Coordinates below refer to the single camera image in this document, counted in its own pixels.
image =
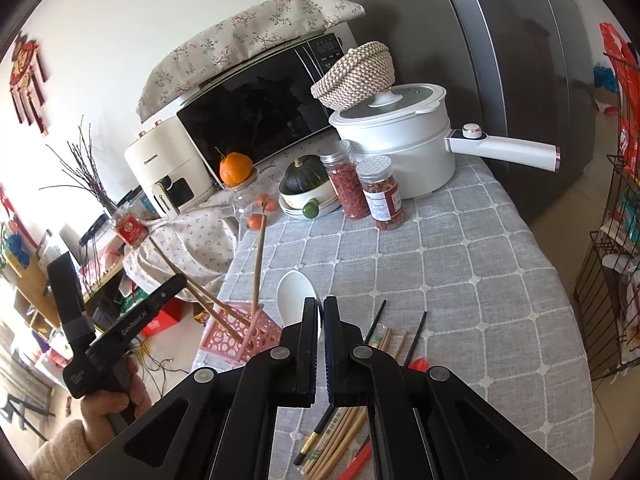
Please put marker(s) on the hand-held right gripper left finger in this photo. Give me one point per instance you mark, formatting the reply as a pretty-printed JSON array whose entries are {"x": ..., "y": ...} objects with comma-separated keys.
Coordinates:
[{"x": 312, "y": 360}]

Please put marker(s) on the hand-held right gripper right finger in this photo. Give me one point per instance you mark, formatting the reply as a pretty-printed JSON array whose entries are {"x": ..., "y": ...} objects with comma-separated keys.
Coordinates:
[{"x": 330, "y": 360}]

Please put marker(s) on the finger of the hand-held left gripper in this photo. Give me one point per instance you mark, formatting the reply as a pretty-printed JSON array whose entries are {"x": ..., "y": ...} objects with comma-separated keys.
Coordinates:
[{"x": 167, "y": 292}]

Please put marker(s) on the dark brown wooden chopstick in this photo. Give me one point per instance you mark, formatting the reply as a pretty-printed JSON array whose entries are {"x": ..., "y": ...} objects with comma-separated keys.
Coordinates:
[
  {"x": 172, "y": 266},
  {"x": 215, "y": 302}
]

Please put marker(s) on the pile of chopsticks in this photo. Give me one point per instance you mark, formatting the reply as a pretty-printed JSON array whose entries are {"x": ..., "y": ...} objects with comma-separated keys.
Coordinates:
[{"x": 375, "y": 321}]

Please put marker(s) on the white plastic spoon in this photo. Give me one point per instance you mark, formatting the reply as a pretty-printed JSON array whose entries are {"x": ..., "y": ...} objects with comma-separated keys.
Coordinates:
[{"x": 295, "y": 295}]

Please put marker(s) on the bare bamboo chopstick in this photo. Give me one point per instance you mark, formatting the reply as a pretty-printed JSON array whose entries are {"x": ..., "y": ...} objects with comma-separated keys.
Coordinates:
[
  {"x": 342, "y": 432},
  {"x": 356, "y": 422}
]

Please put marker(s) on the pink perforated utensil holder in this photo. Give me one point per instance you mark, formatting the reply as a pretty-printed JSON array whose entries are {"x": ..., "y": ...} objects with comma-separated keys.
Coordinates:
[{"x": 240, "y": 342}]

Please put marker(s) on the black chopstick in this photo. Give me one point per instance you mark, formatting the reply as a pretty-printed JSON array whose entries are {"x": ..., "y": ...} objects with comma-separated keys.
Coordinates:
[{"x": 416, "y": 336}]

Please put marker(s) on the person's left forearm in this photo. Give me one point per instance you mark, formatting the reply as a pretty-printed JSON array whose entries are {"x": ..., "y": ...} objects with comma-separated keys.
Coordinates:
[{"x": 60, "y": 452}]

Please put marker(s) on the person's left hand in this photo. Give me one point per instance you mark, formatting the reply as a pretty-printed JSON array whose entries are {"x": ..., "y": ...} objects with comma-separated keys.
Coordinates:
[{"x": 102, "y": 410}]

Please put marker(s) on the red cardboard box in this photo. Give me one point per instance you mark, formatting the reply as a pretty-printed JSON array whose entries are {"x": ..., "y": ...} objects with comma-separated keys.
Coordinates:
[{"x": 167, "y": 319}]

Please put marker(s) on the cherry print cloth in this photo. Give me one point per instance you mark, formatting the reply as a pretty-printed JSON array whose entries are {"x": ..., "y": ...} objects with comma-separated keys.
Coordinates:
[{"x": 190, "y": 240}]

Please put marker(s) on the red label clear jar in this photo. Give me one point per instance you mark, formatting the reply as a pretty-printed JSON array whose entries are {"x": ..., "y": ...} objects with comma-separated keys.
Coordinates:
[{"x": 129, "y": 230}]

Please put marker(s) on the small orange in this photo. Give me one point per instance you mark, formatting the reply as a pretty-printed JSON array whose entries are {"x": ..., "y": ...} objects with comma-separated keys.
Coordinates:
[
  {"x": 256, "y": 221},
  {"x": 268, "y": 203}
]

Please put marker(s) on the dried branch bundle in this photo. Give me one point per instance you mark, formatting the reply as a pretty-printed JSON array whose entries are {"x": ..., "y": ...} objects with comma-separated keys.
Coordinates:
[{"x": 102, "y": 197}]

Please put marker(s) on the clear glass jar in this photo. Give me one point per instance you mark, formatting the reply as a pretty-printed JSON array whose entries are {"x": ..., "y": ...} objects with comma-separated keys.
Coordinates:
[{"x": 245, "y": 200}]

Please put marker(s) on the cream air fryer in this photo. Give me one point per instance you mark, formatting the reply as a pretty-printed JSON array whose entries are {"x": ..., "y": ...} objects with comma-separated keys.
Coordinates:
[{"x": 160, "y": 160}]

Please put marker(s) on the large orange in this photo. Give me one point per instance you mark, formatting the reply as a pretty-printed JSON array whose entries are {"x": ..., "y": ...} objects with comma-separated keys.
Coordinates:
[{"x": 236, "y": 169}]

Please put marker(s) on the white plate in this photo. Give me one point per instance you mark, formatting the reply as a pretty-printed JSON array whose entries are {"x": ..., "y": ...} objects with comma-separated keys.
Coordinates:
[{"x": 332, "y": 210}]

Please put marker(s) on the green lime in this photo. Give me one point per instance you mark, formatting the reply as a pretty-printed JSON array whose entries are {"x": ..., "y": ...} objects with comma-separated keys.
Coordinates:
[{"x": 310, "y": 209}]

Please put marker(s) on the grey checked tablecloth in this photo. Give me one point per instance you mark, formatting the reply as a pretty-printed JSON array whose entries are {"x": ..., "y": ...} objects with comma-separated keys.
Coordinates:
[{"x": 450, "y": 260}]

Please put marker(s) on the white flowered bowl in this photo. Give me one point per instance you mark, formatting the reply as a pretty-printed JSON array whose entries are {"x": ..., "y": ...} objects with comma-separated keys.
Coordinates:
[{"x": 322, "y": 195}]

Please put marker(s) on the dried red fruit jar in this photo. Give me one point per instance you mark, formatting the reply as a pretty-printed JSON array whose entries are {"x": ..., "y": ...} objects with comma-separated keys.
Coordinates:
[{"x": 382, "y": 200}]

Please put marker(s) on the goji berry jar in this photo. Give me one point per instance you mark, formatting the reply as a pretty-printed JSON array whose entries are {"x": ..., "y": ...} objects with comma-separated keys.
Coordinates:
[{"x": 347, "y": 185}]

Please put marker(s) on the dark green squash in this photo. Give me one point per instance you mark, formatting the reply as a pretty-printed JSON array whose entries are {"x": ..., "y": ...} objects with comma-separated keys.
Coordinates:
[{"x": 305, "y": 175}]

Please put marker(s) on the black microwave oven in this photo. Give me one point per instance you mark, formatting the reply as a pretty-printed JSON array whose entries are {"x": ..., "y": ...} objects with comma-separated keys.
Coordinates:
[{"x": 260, "y": 105}]

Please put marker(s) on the white electric pot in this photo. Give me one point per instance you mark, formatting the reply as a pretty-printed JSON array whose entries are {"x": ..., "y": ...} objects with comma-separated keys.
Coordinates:
[{"x": 400, "y": 155}]

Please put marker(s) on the floral microwave cover cloth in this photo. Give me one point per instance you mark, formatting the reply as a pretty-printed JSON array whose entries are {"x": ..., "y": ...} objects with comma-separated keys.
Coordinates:
[{"x": 240, "y": 35}]

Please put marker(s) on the white rimmed glass pot lid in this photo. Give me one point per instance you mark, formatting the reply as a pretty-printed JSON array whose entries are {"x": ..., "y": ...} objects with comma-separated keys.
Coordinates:
[{"x": 420, "y": 97}]

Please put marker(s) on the grey refrigerator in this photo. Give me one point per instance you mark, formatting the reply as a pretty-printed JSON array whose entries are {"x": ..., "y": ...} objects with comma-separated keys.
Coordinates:
[{"x": 500, "y": 60}]

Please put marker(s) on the red printed bag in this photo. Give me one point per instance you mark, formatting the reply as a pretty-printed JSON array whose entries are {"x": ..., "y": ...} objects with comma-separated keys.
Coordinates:
[{"x": 617, "y": 60}]

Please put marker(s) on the red knot wall ornament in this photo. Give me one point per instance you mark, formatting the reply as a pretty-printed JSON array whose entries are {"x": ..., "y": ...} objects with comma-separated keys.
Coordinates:
[{"x": 22, "y": 67}]

